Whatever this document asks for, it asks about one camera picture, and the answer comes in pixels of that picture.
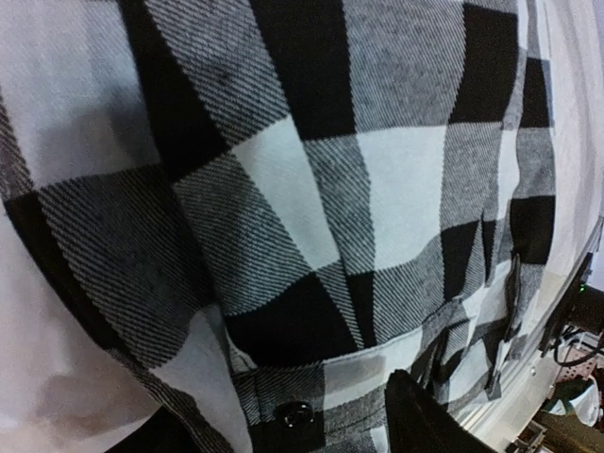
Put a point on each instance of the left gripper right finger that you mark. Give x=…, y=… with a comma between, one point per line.
x=416, y=423

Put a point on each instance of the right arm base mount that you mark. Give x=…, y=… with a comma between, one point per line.
x=579, y=311

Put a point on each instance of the black white plaid shirt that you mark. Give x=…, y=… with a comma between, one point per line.
x=251, y=213

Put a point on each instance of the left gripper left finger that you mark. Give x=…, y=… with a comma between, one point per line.
x=161, y=433

